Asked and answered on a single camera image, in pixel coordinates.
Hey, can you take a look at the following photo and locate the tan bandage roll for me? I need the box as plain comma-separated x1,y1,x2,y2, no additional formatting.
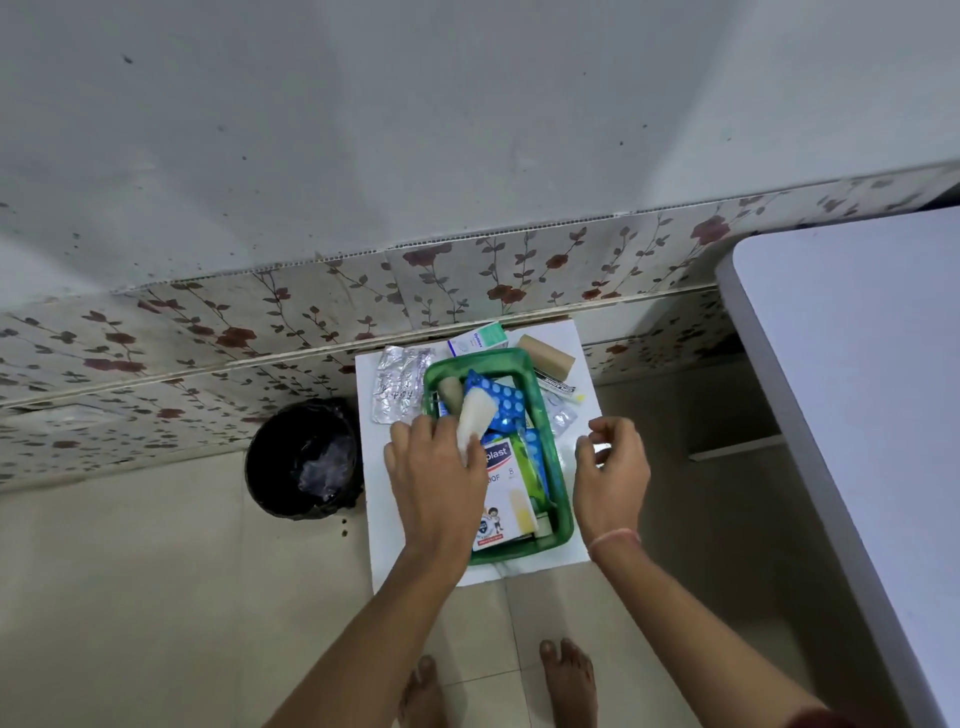
517,333,577,382

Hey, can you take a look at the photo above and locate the green plastic box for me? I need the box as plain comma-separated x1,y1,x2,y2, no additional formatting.
422,347,576,567

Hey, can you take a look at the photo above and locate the person's left forearm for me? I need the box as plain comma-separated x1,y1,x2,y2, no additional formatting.
263,539,474,728

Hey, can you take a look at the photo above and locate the person's right forearm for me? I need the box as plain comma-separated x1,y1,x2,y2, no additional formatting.
588,528,834,728

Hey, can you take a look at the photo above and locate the blue pill blister pack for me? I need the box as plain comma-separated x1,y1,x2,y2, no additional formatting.
463,368,530,435

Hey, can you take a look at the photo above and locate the dark red shirt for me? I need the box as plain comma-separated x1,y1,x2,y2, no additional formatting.
779,704,909,728

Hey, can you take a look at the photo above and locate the large white table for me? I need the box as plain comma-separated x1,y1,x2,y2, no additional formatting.
714,206,960,728

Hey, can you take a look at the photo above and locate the clear silver packet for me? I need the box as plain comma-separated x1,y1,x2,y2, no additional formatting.
545,397,580,440

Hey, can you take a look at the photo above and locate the crumpled clear plastic bag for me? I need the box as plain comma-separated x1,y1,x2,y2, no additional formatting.
298,434,358,500

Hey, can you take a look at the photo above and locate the person's right hand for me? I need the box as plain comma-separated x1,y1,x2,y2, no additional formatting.
573,416,652,543

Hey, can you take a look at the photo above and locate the silver pill blister pack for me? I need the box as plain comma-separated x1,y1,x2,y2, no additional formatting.
371,344,438,426

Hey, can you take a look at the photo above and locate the white teal medicine carton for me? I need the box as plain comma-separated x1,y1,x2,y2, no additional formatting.
447,320,510,359

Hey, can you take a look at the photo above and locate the thin white packet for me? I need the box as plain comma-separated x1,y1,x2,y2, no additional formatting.
533,367,586,406

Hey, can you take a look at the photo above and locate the person's right foot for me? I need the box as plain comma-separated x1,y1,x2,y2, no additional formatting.
538,638,600,728

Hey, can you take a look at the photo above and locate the person's left hand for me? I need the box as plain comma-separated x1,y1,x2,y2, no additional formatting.
383,414,490,560

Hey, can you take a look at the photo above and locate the black trash bin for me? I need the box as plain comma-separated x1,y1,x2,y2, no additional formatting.
245,397,367,521

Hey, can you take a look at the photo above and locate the white gauze roll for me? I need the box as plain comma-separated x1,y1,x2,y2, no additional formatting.
455,388,501,460

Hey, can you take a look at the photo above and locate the pink thread bracelet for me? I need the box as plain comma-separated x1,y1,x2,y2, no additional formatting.
586,527,644,562

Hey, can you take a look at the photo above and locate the white plaster box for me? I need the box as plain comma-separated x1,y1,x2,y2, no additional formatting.
470,438,540,554

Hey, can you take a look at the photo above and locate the white table crossbar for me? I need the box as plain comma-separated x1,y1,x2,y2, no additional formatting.
688,433,787,463

